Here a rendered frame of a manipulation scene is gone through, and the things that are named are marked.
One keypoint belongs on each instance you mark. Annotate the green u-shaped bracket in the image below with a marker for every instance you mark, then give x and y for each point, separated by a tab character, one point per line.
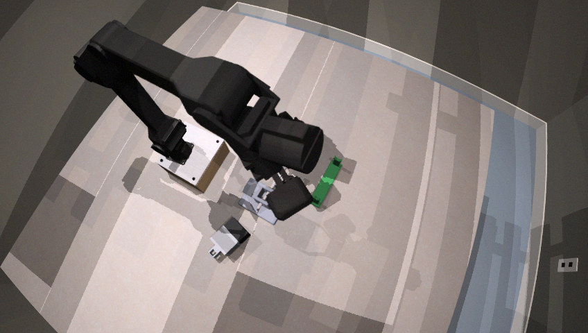
326	182

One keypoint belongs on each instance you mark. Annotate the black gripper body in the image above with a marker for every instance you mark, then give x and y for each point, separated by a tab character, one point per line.
290	195

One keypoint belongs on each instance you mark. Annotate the grey pin with red head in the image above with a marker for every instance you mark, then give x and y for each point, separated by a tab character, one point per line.
260	204

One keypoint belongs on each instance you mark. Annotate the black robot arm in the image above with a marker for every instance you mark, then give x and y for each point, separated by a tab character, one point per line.
213	91

